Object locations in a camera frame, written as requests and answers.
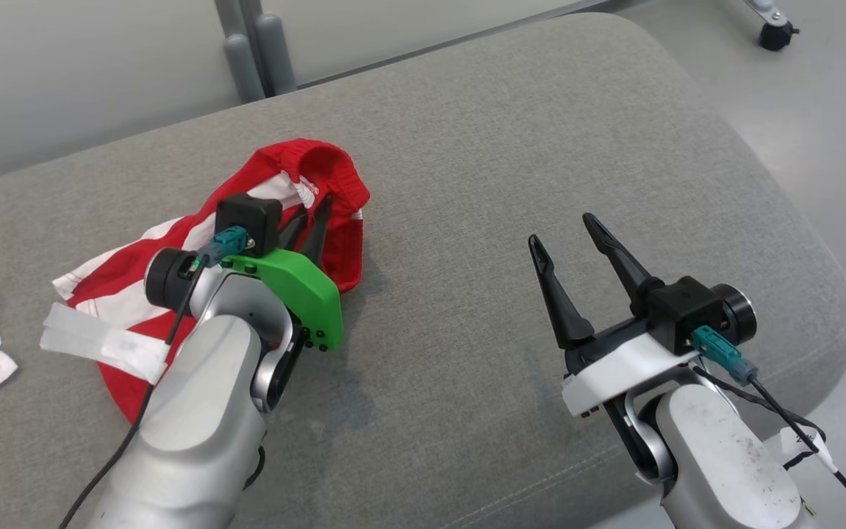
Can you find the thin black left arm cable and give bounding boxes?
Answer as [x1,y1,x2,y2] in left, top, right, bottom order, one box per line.
[59,253,210,529]

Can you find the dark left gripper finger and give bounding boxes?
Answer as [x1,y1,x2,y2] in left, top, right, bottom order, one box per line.
[278,209,307,254]
[298,192,335,267]

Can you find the black caster wheel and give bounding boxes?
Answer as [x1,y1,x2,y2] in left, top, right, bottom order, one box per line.
[759,22,800,52]

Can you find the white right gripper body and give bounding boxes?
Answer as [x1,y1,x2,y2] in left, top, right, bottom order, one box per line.
[561,316,699,418]

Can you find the red shorts with white stripes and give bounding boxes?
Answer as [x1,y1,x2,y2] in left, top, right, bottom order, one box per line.
[53,138,370,425]

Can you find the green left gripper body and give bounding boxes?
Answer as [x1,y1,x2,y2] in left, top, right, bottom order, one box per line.
[221,248,344,352]

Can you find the white tape cable label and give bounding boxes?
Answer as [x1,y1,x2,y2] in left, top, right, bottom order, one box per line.
[40,301,170,384]

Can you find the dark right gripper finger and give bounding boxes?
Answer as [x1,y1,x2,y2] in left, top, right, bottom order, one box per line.
[582,213,664,317]
[528,234,596,350]

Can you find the grey rounded partition foot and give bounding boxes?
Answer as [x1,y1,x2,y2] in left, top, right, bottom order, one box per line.
[223,33,267,104]
[255,12,298,96]

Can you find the grey partition upright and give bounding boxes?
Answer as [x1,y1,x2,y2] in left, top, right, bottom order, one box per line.
[215,0,276,96]

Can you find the teal cable connector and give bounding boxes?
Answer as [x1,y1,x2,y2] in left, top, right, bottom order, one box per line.
[198,226,249,267]
[691,325,759,386]

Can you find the teal right cable connector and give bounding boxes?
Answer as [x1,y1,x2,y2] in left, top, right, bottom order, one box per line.
[691,325,759,386]

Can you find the small printed white cable tag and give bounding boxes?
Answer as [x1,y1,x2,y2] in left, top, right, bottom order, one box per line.
[781,426,839,472]

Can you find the teal left cable connector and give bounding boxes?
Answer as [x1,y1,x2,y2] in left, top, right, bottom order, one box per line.
[198,226,249,267]

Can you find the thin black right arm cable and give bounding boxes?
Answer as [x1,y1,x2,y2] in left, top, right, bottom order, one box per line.
[695,364,846,529]

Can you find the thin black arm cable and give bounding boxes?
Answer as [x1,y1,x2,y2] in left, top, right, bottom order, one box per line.
[59,253,210,529]
[695,364,846,529]

